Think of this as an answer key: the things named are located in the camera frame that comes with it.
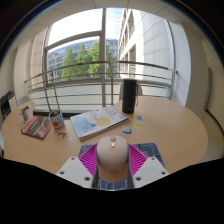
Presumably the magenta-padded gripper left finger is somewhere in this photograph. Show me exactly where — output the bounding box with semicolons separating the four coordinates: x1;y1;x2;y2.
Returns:
55;143;100;189

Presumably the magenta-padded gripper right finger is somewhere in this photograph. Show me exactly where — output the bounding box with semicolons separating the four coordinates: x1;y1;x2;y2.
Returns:
127;143;170;188

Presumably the beige computer mouse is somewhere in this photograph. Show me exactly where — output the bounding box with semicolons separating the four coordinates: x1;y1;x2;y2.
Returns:
95;135;130;184

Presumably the blue patterned mouse pad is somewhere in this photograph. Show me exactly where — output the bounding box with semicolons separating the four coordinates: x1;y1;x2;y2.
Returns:
78;142;166;192

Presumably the brown round sticker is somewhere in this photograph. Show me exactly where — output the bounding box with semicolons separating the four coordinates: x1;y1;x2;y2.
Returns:
57;130;68;140

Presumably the blue white sticker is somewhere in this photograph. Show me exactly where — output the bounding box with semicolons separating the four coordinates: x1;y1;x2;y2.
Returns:
121;125;134;135

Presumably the white mug with plant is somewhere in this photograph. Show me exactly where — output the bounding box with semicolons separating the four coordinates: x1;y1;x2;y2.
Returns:
48;109;66;130

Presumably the light blue magazine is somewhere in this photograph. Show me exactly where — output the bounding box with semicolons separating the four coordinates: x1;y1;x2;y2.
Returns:
69;105;130;141

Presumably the red magazine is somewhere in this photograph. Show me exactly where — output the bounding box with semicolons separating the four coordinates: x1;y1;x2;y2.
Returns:
20;115;53;140

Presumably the black cylindrical flask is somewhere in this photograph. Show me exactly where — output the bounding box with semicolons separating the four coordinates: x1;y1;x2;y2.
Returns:
121;78;140;115

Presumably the small blue white can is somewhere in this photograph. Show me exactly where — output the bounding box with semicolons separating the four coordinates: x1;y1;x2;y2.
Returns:
20;105;30;123

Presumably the black printer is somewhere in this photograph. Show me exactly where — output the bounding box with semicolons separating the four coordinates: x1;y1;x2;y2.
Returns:
0;90;18;119

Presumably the metal balcony railing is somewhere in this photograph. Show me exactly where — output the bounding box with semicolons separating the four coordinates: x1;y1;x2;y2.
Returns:
23;60;178;108

